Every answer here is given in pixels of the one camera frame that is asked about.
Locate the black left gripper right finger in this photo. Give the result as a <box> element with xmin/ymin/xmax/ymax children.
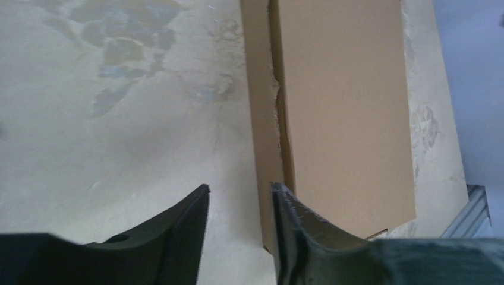
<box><xmin>270</xmin><ymin>182</ymin><xmax>503</xmax><ymax>284</ymax></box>

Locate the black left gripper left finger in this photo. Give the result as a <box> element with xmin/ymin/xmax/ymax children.
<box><xmin>1</xmin><ymin>185</ymin><xmax>210</xmax><ymax>284</ymax></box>

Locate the brown cardboard box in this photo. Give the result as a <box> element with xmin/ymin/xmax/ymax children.
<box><xmin>241</xmin><ymin>1</ymin><xmax>416</xmax><ymax>252</ymax></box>

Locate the aluminium frame rail right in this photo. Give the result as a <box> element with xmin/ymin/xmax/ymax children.
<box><xmin>441</xmin><ymin>185</ymin><xmax>493</xmax><ymax>238</ymax></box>

